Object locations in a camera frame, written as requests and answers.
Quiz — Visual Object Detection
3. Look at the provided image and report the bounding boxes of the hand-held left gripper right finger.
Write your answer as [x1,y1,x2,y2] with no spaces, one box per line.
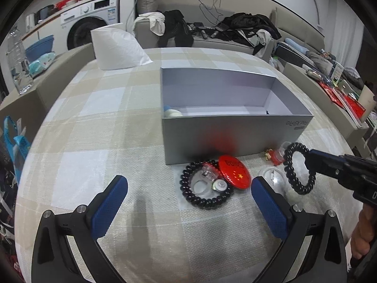
[251,176,349,283]

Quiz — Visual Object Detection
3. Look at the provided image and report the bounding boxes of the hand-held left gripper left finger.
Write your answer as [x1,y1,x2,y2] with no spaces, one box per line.
[31,175,129,283]

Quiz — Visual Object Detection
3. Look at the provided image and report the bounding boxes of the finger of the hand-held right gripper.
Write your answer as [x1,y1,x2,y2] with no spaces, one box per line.
[308,160,342,181]
[306,149,346,167]

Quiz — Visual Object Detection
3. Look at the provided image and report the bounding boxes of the black spiral hair tie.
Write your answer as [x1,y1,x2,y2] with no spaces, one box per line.
[283,143,313,196]

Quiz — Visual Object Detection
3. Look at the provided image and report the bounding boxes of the red round badge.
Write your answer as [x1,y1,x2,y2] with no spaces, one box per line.
[218,154,251,191]

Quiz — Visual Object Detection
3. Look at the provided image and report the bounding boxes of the black bead bracelet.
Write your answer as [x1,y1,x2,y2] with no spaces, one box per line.
[180,160,234,210]

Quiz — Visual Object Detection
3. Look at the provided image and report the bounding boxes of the grey cardboard box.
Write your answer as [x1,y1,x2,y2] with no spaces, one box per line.
[160,67,314,166]

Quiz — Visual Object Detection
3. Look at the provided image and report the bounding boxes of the person's right hand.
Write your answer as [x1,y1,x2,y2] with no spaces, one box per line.
[350,203,374,260]

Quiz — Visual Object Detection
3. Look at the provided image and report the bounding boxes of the clear plastic dome capsule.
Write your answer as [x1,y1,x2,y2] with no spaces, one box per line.
[258,165,286,196]

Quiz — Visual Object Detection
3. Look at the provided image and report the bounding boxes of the small red charm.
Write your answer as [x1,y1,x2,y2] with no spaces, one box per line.
[263,141,291,166]

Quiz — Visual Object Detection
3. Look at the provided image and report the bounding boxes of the red booklets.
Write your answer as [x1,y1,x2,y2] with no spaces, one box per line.
[319,82,366,122]

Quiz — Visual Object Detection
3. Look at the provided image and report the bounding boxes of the blue bag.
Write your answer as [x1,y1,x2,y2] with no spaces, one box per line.
[2,115,32,172]

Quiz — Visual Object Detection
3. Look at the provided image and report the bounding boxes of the black and white jacket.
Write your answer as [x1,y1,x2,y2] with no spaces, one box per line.
[236,28,276,59]

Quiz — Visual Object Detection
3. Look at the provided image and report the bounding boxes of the black jacket pile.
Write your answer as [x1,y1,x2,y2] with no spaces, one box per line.
[219,12,282,42]

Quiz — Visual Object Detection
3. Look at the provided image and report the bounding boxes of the wet wipes packet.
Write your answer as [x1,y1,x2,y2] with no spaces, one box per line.
[29,51,57,76]

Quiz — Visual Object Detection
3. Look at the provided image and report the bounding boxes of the white pillow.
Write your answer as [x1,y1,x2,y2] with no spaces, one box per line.
[90,23,154,71]

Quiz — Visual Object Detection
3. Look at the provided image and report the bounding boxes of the beige sofa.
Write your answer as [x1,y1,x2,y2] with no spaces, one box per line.
[135,14,279,63]

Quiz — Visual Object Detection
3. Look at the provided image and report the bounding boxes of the clear water bottle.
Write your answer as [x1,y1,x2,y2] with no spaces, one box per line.
[6,26,33,95]

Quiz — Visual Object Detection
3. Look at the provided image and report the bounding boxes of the blue plastic basin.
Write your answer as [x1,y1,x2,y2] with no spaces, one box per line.
[25,34,55,63]

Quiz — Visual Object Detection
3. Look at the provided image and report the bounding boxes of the white washing machine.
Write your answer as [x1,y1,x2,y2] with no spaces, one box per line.
[61,0,120,50]

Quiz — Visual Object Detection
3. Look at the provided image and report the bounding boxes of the white shirt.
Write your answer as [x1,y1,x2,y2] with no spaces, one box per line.
[137,11,167,36]

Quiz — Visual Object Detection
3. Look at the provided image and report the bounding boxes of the black clothing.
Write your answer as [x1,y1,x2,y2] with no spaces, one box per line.
[157,9,195,48]

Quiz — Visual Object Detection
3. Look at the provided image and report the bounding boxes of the white kettle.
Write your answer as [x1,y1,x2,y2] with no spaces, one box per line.
[25,13,36,33]

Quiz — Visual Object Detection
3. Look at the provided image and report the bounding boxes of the clear plastic ring toy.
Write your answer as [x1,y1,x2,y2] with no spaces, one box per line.
[191,162,228,196]

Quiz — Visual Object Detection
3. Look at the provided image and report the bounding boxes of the black power cable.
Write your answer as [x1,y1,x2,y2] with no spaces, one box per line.
[172,0,227,25]

